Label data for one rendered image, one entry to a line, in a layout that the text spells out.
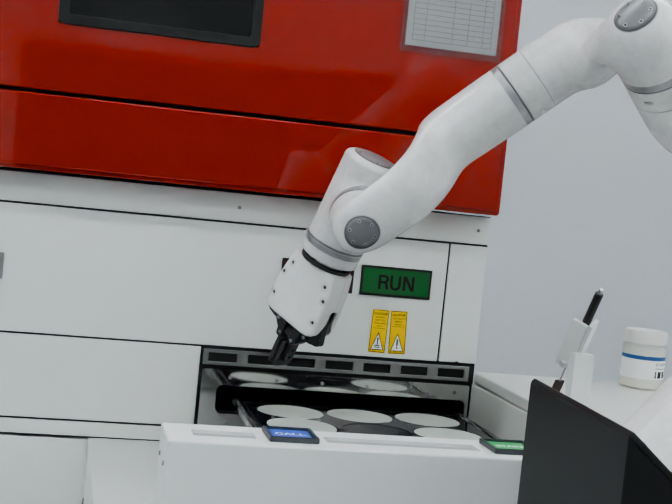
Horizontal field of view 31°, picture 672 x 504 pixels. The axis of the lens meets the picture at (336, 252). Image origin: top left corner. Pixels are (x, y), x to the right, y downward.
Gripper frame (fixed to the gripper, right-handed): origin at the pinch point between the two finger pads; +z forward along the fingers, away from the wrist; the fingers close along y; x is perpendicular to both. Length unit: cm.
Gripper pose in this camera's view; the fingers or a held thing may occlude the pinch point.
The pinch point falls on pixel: (283, 350)
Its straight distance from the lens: 178.5
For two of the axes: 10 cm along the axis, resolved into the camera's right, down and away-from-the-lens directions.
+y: 6.7, 5.1, -5.3
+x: 6.1, 0.1, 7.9
